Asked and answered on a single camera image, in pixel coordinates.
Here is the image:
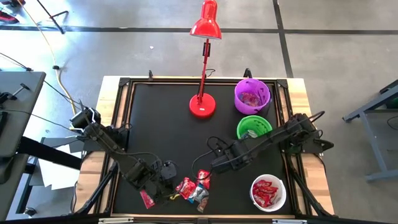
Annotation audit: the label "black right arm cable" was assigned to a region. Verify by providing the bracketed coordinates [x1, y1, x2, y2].
[190, 136, 229, 181]

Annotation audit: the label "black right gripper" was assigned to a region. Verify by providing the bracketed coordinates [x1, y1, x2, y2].
[210, 139, 253, 175]

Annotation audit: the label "black table mat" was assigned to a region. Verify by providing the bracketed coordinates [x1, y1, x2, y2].
[129, 83, 280, 215]

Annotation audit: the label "silver metal bracket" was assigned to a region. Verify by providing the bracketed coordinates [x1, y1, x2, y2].
[98, 217, 134, 224]
[272, 218, 308, 224]

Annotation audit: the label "grey metal table frame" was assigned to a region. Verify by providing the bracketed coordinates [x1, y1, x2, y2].
[341, 79, 398, 183]

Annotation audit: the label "white blue candy bar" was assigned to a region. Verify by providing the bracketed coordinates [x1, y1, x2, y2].
[188, 185, 203, 205]
[241, 130, 259, 140]

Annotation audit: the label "red desk lamp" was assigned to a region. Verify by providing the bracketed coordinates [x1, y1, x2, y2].
[188, 0, 223, 119]

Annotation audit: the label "red ring pop packet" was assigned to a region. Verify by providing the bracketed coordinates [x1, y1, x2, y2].
[238, 92, 254, 107]
[197, 196, 210, 213]

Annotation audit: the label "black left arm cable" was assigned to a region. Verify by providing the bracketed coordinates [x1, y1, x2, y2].
[118, 123, 178, 175]

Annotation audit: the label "white plastic bucket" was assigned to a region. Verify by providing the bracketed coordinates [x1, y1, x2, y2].
[249, 174, 287, 213]

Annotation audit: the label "yellow cable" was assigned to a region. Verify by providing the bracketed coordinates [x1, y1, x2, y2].
[17, 0, 77, 116]

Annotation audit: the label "purple plastic bucket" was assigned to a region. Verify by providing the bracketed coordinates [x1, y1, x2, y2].
[233, 78, 272, 116]

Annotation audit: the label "black tripod stand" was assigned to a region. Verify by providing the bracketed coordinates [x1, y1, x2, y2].
[34, 0, 69, 35]

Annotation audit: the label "red black shoe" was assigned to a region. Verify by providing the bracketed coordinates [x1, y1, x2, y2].
[0, 11, 20, 24]

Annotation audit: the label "white paper sheets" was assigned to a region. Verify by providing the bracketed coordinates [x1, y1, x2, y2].
[37, 136, 85, 191]

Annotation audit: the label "grey side desk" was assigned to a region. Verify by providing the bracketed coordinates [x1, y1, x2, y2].
[0, 71, 47, 220]

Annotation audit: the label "black aluminium rig frame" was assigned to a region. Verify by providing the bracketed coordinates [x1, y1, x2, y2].
[67, 68, 336, 224]

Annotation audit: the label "green plastic bucket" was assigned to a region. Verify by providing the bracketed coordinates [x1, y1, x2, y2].
[236, 114, 274, 140]

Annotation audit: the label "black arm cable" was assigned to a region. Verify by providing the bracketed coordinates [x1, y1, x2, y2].
[190, 136, 229, 181]
[118, 123, 178, 175]

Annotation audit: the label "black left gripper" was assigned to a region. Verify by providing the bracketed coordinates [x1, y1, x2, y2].
[136, 160, 178, 205]

